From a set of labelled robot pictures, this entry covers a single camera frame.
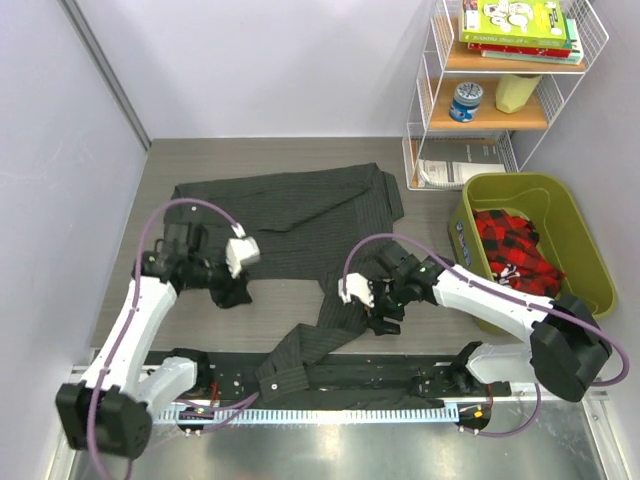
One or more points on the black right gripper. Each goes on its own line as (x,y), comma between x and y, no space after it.
(375,318)

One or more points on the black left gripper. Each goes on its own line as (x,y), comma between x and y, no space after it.
(232,291)

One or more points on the grey pinstriped long sleeve shirt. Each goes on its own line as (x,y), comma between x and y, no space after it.
(305,225)

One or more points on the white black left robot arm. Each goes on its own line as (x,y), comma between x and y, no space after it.
(111,408)

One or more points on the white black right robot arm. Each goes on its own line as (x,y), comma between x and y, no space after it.
(558,345)

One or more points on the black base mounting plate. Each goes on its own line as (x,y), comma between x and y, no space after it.
(350,382)

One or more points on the red black plaid shirt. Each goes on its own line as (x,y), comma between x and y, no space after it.
(510,245)

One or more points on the grey booklet with papers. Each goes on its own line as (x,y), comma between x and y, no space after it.
(450,164)

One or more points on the olive green plastic bin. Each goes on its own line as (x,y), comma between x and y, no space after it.
(565,240)

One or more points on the blue white tin can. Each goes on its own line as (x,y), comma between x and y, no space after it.
(466,101)

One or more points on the pale yellow faceted vase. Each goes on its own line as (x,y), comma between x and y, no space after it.
(514,90)

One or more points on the red book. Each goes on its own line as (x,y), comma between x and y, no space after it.
(521,50)

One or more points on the teal book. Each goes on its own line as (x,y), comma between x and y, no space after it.
(571,56)

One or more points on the green board game box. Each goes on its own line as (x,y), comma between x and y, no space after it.
(529,23)

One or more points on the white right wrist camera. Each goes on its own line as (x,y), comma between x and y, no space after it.
(355,287)

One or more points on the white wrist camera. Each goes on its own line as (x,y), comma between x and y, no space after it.
(240,253)
(355,287)

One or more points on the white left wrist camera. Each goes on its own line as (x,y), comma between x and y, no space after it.
(240,253)

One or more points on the perforated cable duct strip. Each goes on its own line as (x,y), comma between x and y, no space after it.
(176,414)

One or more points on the white wire shelf rack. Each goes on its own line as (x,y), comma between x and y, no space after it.
(499,72)

